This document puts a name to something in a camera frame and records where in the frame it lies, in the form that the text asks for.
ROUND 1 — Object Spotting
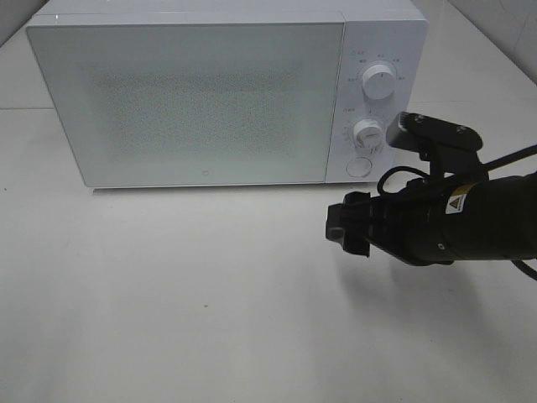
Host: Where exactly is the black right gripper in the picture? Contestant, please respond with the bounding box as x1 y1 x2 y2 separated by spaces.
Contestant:
325 191 451 265

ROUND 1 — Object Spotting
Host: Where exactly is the round white door button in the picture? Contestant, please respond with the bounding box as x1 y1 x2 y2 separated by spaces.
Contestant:
346 157 373 178

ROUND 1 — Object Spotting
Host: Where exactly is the white timer knob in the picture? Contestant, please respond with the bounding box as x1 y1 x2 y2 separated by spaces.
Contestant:
352 118 384 149

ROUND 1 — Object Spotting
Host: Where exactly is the white microwave door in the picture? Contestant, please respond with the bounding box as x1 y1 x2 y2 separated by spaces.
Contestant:
27 24 343 188

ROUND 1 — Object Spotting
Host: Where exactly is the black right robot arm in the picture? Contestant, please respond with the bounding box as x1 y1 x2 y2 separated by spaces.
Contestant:
326 174 536 266

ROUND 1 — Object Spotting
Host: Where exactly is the upper white power knob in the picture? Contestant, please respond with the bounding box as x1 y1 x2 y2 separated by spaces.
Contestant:
361 61 396 101

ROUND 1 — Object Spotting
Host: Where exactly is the white microwave oven body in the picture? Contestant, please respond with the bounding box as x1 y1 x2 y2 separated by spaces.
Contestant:
26 1 428 186

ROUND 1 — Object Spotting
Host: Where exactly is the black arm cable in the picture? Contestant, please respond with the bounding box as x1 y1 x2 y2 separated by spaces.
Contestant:
375 144 537 280

